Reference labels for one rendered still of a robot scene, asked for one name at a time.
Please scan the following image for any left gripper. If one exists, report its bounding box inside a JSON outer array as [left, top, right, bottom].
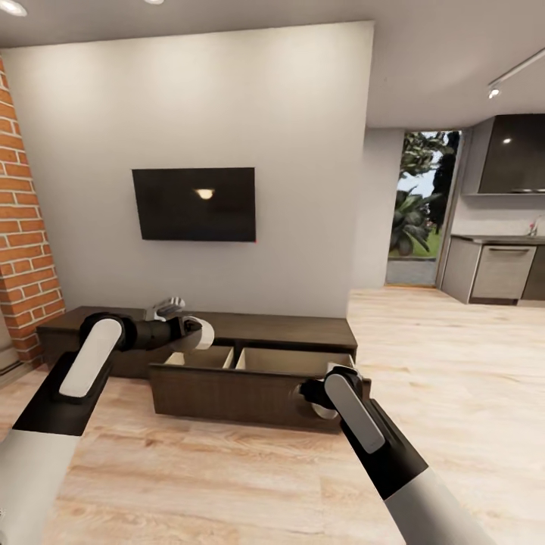
[[145, 317, 201, 350]]

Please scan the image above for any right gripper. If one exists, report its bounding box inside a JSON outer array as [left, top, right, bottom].
[[300, 378, 333, 410]]

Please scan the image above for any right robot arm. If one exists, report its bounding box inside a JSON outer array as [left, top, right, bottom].
[[300, 363, 497, 545]]

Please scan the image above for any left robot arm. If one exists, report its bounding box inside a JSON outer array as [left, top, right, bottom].
[[0, 297, 201, 545]]

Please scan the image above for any pillar candle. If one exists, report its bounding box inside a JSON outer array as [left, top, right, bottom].
[[170, 317, 214, 354], [293, 386, 338, 421]]

